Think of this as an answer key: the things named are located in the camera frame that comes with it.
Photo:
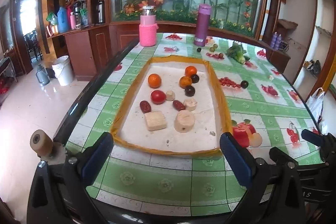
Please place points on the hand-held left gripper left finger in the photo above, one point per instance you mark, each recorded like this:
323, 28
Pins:
97, 158

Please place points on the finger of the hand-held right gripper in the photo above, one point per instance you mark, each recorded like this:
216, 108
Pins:
281, 155
313, 137

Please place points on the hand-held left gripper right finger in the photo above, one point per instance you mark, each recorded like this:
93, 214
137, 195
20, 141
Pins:
236, 158

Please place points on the white foam tray yellow rim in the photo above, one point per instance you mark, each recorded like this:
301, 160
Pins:
199, 132

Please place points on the large round beige block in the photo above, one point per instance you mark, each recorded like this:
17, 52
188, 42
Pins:
184, 121

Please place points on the square beige block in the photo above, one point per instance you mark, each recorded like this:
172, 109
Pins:
155, 120

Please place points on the red date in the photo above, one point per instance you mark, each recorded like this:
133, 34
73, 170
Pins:
145, 106
179, 105

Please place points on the notched beige chunk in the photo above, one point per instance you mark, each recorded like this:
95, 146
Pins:
190, 104

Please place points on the dark purple plum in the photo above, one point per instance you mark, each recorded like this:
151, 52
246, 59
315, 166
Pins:
244, 84
194, 78
189, 90

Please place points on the red tomato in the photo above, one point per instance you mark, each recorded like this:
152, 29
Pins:
158, 96

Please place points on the small beige chunk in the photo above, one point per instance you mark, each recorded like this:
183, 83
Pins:
170, 95

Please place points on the small orange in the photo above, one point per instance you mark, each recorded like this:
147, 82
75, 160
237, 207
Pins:
185, 81
190, 71

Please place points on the large orange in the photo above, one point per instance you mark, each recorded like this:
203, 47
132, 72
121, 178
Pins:
154, 81

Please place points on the white plastic bag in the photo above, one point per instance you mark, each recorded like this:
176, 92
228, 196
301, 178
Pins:
315, 106

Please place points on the beige cylindrical roller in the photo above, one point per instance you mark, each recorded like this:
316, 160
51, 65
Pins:
40, 144

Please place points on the green printed tablecloth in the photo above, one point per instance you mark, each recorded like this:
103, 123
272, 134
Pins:
168, 184

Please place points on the low wooden side cabinet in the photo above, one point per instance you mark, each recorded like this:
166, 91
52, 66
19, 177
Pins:
279, 61

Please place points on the white plastic bucket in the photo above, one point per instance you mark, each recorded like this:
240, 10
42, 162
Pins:
63, 70

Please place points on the dark small bin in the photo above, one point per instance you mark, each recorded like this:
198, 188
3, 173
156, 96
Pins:
50, 73

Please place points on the grey kettle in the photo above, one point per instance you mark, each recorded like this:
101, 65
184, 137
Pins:
42, 75

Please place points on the small purple bottle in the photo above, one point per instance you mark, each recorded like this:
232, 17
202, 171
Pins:
279, 41
273, 40

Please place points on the green bok choy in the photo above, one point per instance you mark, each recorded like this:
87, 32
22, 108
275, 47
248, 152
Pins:
237, 53

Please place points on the brown wooden cabinet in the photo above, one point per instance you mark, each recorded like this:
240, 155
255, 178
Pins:
81, 53

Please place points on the dark wooden chairs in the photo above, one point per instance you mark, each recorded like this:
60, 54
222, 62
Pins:
32, 45

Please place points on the orange red box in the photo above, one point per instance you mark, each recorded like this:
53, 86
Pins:
52, 30

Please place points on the purple thermos bottle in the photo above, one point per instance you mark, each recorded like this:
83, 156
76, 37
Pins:
202, 26

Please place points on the pink knit covered bottle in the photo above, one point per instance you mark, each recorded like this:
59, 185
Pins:
148, 29

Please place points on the pink water bottle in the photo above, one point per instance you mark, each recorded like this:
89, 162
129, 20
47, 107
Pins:
72, 20

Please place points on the blue thermos jug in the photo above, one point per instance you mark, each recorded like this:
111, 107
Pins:
62, 20

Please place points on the clear jug green lid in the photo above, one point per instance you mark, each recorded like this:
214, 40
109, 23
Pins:
84, 16

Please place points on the green plastic bag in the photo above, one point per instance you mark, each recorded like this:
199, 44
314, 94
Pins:
51, 18

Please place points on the steel thermos flask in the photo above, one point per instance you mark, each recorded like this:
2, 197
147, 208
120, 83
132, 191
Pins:
101, 11

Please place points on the black thermos flask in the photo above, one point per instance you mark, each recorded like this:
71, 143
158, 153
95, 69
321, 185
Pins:
77, 10

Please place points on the brown wooden wall shelf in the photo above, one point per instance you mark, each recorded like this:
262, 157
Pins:
287, 24

